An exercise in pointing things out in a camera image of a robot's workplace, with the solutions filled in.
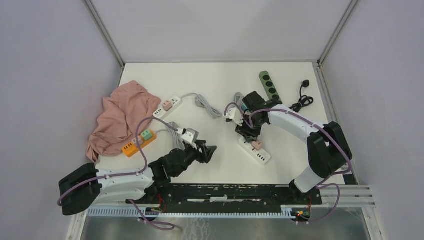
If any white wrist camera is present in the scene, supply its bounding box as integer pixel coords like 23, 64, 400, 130
224, 107, 244, 126
176, 127, 199, 150

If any grey cord of left strip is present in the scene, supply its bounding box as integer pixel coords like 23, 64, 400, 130
180, 93, 223, 120

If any green power strip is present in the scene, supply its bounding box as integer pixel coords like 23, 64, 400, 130
259, 71, 282, 104

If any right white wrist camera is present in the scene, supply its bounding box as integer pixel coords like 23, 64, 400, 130
224, 107, 244, 126

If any pink cloth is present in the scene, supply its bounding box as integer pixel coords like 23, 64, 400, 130
85, 80, 162, 163

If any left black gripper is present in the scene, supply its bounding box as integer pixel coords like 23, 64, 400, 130
173, 139, 217, 177

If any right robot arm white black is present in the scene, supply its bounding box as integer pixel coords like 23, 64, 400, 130
224, 91, 353, 204

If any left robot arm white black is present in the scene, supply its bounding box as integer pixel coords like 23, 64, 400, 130
57, 140, 218, 216

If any purple cable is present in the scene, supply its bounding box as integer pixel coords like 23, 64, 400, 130
57, 116, 186, 232
224, 102, 353, 225

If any grey coiled cord lower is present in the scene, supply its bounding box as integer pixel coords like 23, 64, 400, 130
153, 121, 188, 153

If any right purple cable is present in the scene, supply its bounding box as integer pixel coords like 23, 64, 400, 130
224, 102, 353, 225

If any black mounting base plate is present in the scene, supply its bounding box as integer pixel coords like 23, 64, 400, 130
135, 183, 323, 214

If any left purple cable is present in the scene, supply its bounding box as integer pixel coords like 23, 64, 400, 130
57, 116, 186, 232

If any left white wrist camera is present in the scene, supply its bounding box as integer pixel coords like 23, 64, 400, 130
176, 127, 199, 150

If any black power cord with plug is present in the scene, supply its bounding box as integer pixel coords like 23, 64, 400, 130
288, 79, 315, 114

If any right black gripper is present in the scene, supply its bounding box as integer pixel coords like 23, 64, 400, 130
235, 114, 265, 143

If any orange power strip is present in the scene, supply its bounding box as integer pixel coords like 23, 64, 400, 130
122, 129, 157, 158

